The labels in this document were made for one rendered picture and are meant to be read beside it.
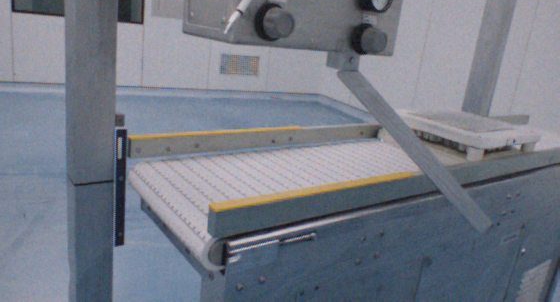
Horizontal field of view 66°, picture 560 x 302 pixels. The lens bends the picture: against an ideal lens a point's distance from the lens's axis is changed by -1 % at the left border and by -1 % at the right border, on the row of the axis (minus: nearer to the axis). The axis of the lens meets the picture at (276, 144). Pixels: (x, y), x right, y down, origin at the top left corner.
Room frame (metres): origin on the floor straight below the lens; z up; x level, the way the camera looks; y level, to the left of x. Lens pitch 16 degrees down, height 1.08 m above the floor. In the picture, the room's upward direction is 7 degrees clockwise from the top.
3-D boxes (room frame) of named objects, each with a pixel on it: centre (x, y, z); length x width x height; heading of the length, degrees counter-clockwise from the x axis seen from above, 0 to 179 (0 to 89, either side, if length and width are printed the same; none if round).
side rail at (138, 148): (1.05, -0.30, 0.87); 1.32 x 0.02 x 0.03; 128
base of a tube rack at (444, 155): (0.96, -0.40, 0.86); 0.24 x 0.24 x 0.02; 37
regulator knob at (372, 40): (0.48, -0.09, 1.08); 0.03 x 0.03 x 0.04; 38
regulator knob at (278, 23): (0.40, 0.01, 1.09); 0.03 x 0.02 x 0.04; 128
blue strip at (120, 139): (0.64, 0.24, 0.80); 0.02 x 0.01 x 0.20; 128
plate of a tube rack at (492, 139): (0.96, -0.40, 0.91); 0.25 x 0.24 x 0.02; 37
